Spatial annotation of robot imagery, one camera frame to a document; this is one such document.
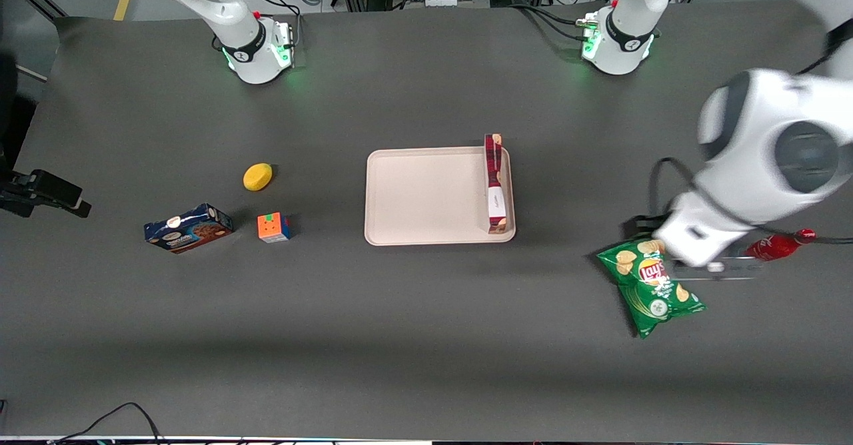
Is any red Walkers cookie box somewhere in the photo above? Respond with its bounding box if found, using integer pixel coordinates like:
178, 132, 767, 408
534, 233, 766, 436
483, 133, 509, 234

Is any beige plastic tray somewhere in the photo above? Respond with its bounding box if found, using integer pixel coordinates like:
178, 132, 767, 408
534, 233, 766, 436
364, 147, 517, 246

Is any dark blue cookie box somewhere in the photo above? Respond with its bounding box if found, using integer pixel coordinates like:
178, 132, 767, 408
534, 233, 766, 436
143, 203, 235, 254

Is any red Coca-Cola bottle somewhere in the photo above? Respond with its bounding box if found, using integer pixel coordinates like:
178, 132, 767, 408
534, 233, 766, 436
743, 228, 817, 262

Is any green Lay's chips bag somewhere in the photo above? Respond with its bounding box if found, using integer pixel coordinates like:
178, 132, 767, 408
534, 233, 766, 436
596, 237, 707, 339

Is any orange green puzzle cube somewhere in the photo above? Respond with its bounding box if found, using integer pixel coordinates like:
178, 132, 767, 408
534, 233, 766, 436
257, 212, 292, 244

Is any yellow lemon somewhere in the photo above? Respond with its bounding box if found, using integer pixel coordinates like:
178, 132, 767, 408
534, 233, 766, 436
243, 163, 273, 193

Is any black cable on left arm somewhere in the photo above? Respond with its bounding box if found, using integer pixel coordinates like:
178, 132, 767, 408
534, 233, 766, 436
623, 157, 853, 244

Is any black cable bundle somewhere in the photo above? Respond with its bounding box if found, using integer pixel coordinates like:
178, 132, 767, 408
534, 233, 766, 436
508, 2, 590, 45

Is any long looping black cable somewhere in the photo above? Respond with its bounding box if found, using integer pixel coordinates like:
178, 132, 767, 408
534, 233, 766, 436
48, 402, 166, 445

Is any black device on mount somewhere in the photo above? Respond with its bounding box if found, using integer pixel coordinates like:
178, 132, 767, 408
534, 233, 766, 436
0, 169, 92, 219

